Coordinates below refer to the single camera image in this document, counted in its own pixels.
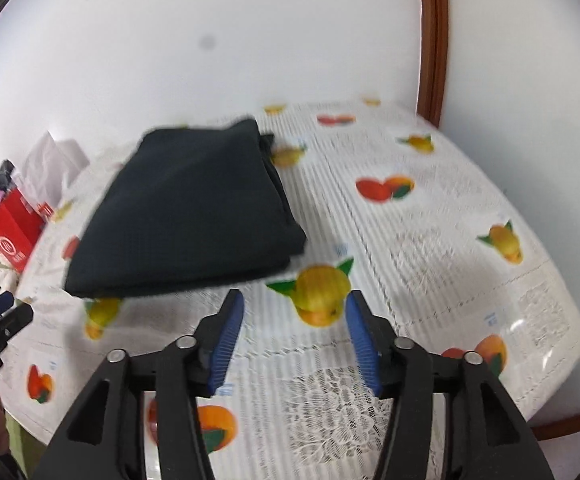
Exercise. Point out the brown wooden door frame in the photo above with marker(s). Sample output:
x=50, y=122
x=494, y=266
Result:
x=432, y=35

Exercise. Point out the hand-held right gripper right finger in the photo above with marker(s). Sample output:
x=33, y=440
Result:
x=362, y=345

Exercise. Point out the brown wooden baseboard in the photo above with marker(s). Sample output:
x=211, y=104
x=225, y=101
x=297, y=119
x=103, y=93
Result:
x=569, y=427

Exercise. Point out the green cloth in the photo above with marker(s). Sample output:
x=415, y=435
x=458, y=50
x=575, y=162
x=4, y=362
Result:
x=20, y=442

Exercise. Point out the red paper bag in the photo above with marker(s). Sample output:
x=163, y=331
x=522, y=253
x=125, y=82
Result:
x=12, y=235

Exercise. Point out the white plastic bag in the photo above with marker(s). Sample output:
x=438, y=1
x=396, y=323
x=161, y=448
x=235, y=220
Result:
x=50, y=165

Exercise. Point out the fruit-print white tablecloth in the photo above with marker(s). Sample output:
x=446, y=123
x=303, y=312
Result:
x=419, y=260

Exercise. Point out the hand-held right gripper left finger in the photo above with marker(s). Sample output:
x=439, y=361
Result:
x=227, y=345

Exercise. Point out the black sweatshirt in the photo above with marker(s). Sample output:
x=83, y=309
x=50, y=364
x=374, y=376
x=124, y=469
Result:
x=185, y=210

